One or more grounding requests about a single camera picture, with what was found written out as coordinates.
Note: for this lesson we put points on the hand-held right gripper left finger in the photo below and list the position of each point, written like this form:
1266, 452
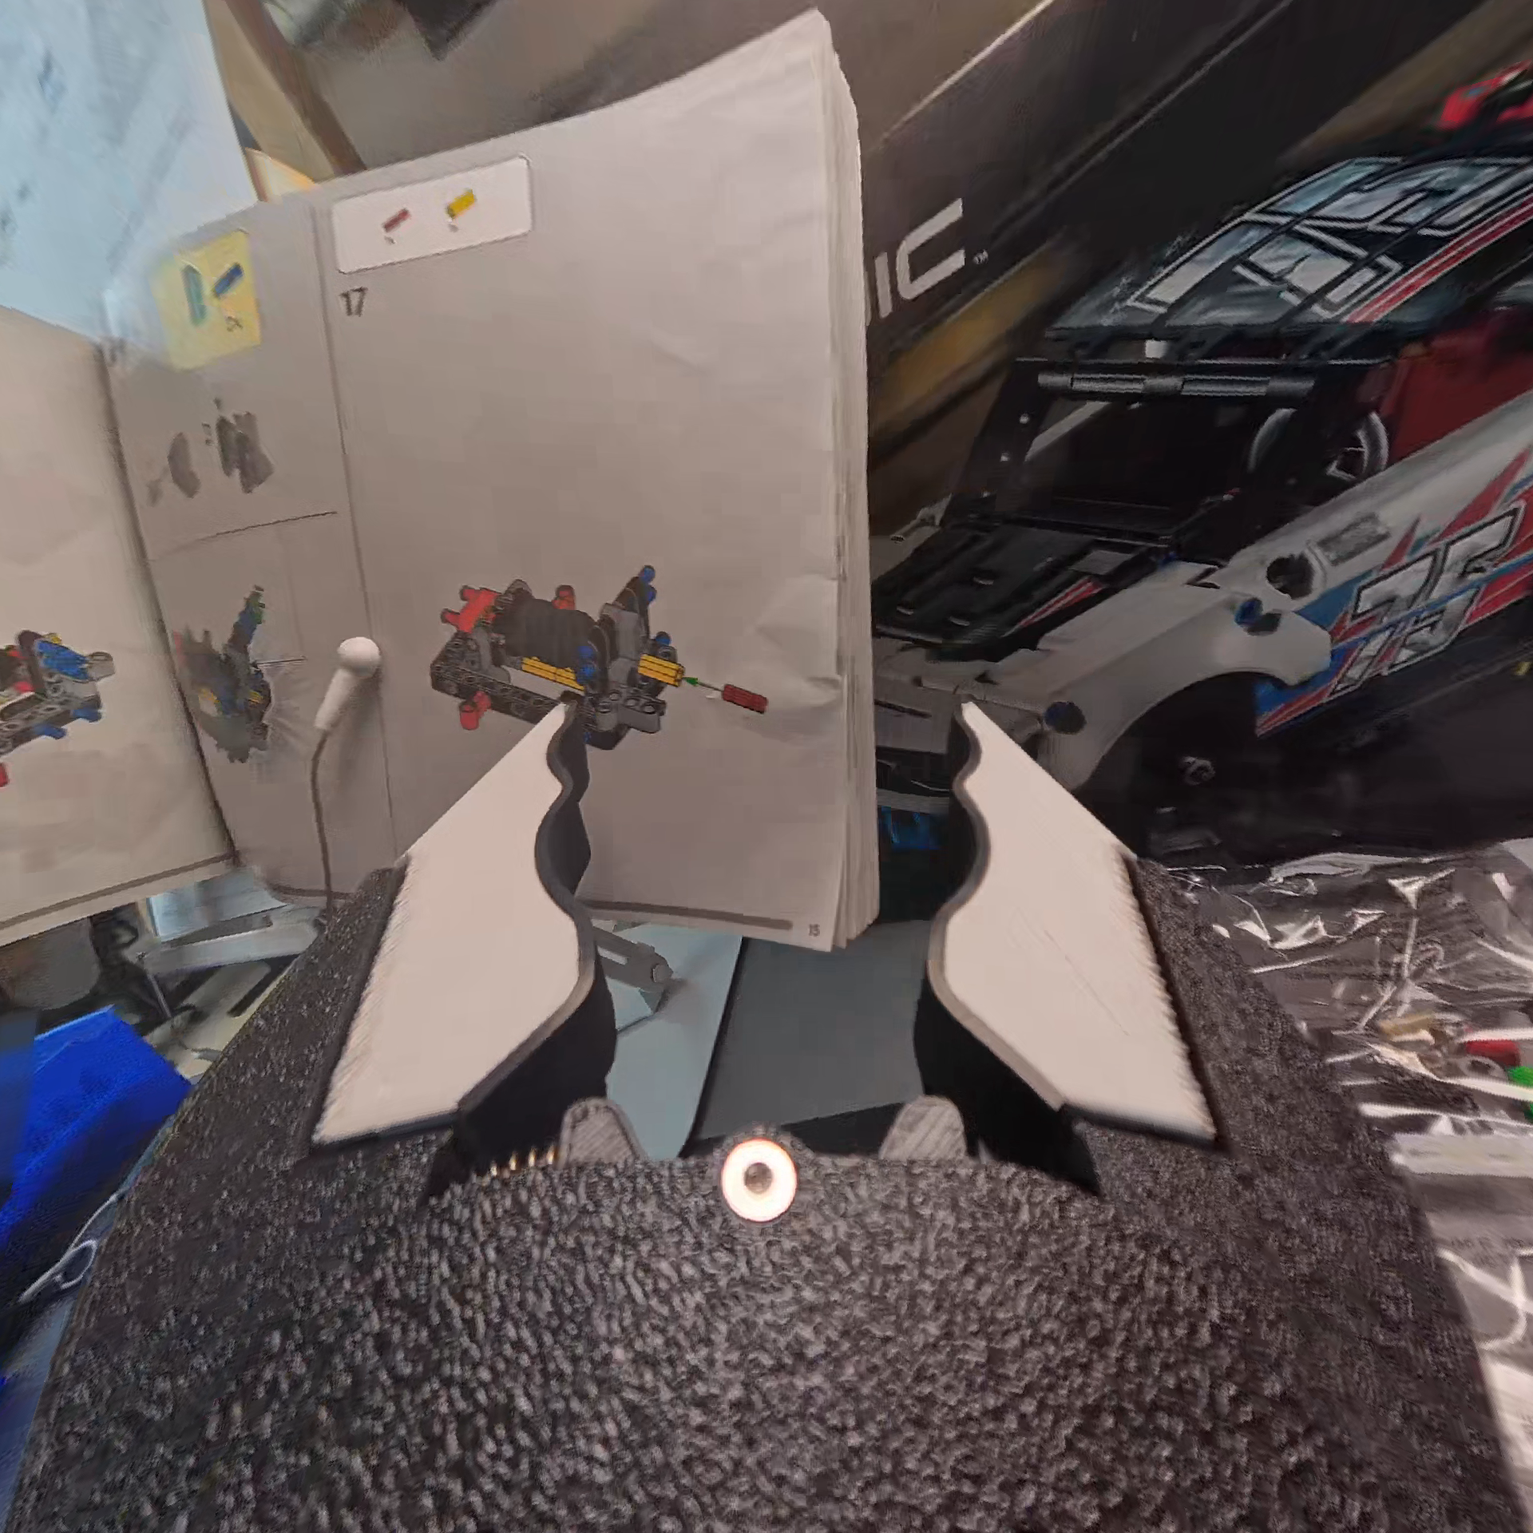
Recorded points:
467, 957

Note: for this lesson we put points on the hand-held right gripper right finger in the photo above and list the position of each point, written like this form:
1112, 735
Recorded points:
1066, 957

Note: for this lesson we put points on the white instruction booklet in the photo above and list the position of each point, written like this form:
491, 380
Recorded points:
598, 420

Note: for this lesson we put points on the empty clear plastic bag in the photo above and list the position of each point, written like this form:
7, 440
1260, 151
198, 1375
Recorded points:
1318, 957

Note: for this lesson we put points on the white book stand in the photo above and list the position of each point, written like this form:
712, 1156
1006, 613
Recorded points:
790, 1028

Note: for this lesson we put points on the blue plastic bin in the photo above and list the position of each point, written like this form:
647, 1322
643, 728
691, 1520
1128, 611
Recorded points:
72, 1113

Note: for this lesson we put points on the toy race car box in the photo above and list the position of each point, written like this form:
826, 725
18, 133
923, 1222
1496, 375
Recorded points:
1198, 479

